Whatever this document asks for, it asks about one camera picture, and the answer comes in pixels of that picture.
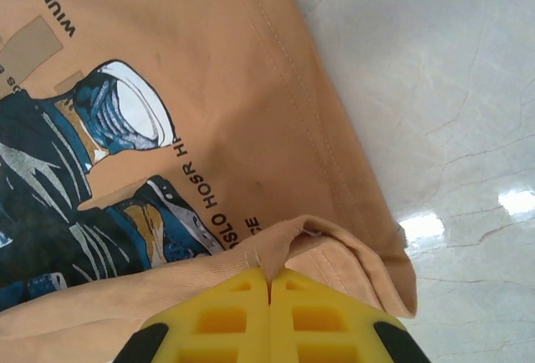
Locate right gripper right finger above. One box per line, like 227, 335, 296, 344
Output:
269, 267, 427, 363

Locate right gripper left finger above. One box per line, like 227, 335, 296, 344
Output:
110, 268, 273, 363

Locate tan trousers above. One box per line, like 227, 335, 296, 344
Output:
0, 0, 420, 363

